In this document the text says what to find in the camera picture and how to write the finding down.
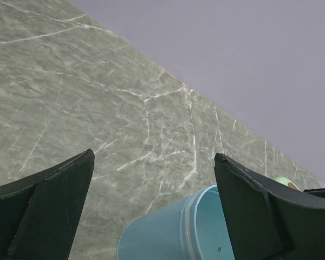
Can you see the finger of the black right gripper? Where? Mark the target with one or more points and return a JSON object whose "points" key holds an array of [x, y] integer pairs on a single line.
{"points": [[319, 192]]}

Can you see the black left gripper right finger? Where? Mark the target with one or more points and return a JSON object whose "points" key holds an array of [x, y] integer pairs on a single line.
{"points": [[268, 220]]}

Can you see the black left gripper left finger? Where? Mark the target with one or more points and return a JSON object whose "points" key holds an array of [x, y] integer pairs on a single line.
{"points": [[40, 213]]}

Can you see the green lid with brown handle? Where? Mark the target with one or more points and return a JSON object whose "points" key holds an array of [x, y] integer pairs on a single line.
{"points": [[287, 182]]}

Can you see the blue plastic container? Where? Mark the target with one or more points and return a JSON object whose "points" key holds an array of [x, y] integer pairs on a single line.
{"points": [[191, 228]]}

